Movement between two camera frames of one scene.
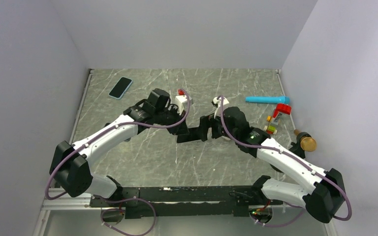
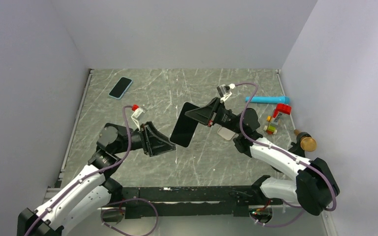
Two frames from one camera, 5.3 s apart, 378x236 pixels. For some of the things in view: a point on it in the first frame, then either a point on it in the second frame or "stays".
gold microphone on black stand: (304, 142) stays
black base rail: (182, 202) stays
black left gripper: (182, 129) → (153, 142)
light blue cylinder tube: (278, 100) stays
